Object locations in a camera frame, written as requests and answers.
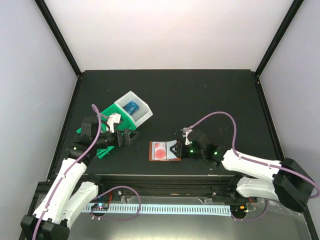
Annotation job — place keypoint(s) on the small circuit board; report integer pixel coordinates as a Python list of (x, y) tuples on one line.
[(100, 207)]

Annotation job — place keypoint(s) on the black frame post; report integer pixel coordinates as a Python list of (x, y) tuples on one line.
[(48, 17), (283, 27)]

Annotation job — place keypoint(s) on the right black frame post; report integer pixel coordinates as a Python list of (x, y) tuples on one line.
[(283, 27)]

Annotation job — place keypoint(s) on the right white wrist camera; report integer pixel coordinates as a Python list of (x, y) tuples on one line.
[(185, 132)]

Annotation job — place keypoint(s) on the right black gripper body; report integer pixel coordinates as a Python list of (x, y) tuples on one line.
[(188, 154)]

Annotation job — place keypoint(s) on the green bin near white bin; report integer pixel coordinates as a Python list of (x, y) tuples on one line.
[(126, 122)]

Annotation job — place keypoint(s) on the black aluminium front rail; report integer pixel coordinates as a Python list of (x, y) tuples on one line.
[(218, 188)]

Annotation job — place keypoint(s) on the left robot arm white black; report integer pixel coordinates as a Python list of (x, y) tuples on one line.
[(55, 215)]

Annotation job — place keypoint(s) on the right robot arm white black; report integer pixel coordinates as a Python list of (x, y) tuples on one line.
[(283, 181)]

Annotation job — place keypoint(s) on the white plastic bin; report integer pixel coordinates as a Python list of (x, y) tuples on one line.
[(135, 107)]

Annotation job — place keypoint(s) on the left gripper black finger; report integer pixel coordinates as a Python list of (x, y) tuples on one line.
[(130, 133), (130, 137)]

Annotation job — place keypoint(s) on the red white card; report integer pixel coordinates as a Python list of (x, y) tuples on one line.
[(159, 151)]

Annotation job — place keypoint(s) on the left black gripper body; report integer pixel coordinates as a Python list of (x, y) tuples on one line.
[(121, 142)]

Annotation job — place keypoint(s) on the white slotted cable duct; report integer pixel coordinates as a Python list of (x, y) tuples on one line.
[(164, 209)]

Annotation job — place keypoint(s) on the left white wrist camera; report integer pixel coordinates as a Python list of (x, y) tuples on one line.
[(112, 120)]

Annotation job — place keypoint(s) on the brown leather card holder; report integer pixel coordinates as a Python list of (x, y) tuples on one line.
[(170, 157)]

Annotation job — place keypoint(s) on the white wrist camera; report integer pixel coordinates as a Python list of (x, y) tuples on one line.
[(112, 120), (185, 132)]

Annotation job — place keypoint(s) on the left black frame post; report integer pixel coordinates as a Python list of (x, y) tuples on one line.
[(48, 17)]

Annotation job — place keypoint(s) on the green bin at end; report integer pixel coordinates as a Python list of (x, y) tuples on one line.
[(102, 152)]

